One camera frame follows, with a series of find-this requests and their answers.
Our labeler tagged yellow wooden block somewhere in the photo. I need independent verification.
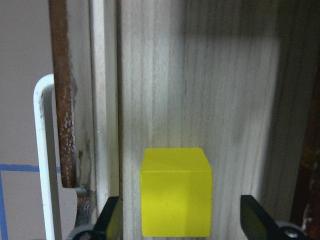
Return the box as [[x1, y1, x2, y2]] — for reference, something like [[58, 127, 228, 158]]
[[140, 148, 213, 238]]

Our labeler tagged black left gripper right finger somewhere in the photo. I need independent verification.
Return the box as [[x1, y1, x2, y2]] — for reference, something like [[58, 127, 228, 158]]
[[240, 195, 279, 240]]

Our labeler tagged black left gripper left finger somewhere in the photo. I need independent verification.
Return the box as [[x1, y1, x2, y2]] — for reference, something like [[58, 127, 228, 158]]
[[93, 196, 123, 240]]

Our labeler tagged light wooden drawer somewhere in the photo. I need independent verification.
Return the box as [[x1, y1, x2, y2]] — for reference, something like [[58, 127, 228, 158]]
[[48, 0, 320, 240]]

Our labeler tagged white drawer handle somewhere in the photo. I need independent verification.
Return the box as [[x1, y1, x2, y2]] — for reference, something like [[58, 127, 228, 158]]
[[32, 73, 79, 240]]

